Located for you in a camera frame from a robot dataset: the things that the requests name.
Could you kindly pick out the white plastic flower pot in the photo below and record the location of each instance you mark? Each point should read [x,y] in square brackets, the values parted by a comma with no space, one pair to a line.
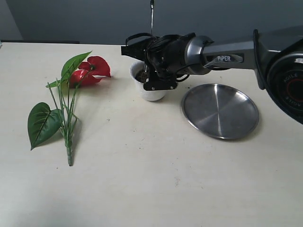
[146,95]

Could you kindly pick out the dark brown potting soil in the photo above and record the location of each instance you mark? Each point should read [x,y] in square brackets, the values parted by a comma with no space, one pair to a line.
[141,76]

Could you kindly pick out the artificial red anthurium plant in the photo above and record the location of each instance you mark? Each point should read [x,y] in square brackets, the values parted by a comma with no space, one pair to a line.
[43,122]

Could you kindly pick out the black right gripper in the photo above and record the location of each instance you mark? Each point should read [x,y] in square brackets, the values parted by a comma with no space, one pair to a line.
[166,55]

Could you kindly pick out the stainless steel spork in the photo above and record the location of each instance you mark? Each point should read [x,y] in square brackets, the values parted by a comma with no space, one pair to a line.
[152,6]

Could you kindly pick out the round stainless steel plate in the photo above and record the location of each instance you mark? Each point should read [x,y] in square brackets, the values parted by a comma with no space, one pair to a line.
[220,111]

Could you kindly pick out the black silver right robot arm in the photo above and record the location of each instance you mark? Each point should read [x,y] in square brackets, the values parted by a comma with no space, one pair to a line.
[276,57]

